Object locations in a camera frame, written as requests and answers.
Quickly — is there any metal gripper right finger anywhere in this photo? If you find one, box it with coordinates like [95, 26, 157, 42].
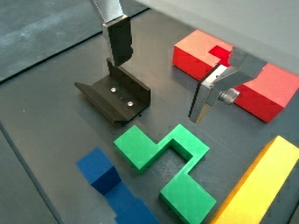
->
[188, 48, 267, 123]

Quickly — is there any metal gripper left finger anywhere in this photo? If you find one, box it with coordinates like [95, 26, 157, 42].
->
[89, 0, 133, 67]

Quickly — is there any blue U-shaped block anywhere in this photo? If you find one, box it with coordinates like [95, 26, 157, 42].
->
[76, 147, 159, 224]

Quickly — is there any red slotted board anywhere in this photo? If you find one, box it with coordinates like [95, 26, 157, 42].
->
[172, 30, 299, 123]

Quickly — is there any green zigzag block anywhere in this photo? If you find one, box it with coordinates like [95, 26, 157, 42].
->
[112, 124, 216, 224]

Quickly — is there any yellow long block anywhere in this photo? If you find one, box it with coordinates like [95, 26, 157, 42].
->
[209, 136, 299, 224]

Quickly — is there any black angle bracket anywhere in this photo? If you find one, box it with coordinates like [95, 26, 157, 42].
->
[75, 58, 151, 125]

